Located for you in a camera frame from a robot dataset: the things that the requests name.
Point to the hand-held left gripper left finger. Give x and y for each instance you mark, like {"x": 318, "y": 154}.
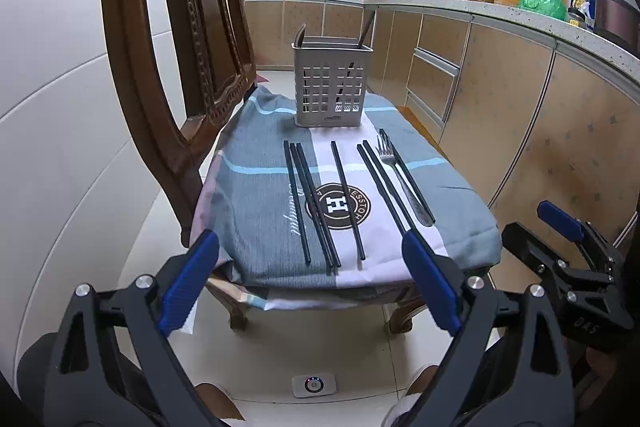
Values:
{"x": 192, "y": 277}

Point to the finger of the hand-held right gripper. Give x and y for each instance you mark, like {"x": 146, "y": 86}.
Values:
{"x": 560, "y": 218}
{"x": 525, "y": 249}

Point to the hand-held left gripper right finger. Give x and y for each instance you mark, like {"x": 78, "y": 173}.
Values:
{"x": 430, "y": 277}

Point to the metal fork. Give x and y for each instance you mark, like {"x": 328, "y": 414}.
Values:
{"x": 415, "y": 202}

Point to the grey perforated utensil holder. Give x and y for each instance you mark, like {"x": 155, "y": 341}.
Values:
{"x": 310, "y": 121}

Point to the grey lilac printed cloth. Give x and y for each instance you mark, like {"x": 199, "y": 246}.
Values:
{"x": 250, "y": 197}

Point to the person's right leg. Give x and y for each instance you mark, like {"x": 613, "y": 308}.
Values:
{"x": 415, "y": 392}

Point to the person's leg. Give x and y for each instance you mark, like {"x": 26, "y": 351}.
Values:
{"x": 215, "y": 404}
{"x": 415, "y": 392}

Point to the person's left leg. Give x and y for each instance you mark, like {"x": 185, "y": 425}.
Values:
{"x": 215, "y": 404}

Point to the kitchen counter cabinets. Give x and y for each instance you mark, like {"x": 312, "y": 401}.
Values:
{"x": 500, "y": 82}

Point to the white floor device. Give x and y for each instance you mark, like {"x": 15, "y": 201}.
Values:
{"x": 313, "y": 386}

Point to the dark rice cooker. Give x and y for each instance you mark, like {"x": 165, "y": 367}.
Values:
{"x": 617, "y": 17}

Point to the red doormat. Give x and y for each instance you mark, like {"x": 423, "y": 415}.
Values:
{"x": 262, "y": 79}

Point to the carved wooden chair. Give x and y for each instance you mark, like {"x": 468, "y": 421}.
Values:
{"x": 150, "y": 32}

